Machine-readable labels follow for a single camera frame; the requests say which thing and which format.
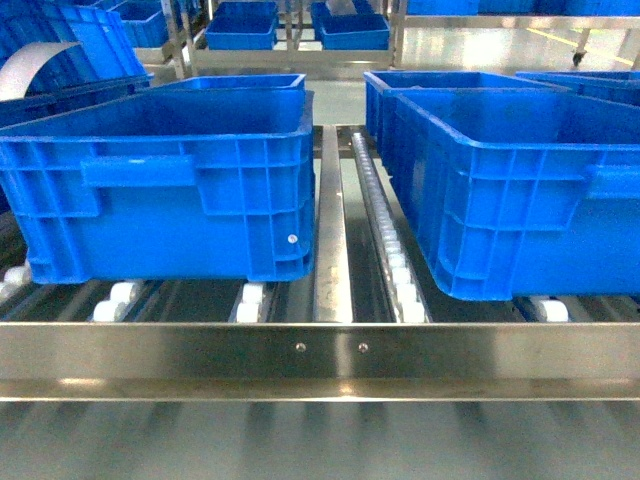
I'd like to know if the white roller track strip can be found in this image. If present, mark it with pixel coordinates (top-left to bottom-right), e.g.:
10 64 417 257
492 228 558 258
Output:
351 132 432 324

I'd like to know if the stainless steel flow rack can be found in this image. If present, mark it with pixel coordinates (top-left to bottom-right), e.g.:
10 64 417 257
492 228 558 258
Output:
0 0 640 480

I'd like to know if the blue left front crate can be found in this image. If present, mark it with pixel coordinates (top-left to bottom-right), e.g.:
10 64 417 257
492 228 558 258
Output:
1 89 315 284

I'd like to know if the blue left rear crate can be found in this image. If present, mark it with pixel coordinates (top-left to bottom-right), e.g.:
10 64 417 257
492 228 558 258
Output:
152 73 306 91

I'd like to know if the blue right rear crate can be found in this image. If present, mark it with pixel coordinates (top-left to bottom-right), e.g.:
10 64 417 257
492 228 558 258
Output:
363 70 570 156

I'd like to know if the blue right front crate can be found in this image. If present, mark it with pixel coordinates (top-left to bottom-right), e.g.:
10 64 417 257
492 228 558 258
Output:
388 89 639 301

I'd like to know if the tilted blue crate far left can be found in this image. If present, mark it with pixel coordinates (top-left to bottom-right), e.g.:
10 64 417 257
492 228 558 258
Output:
1 1 151 127

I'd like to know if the steel centre divider rail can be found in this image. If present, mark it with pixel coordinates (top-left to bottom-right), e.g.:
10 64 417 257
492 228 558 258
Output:
314 125 353 324

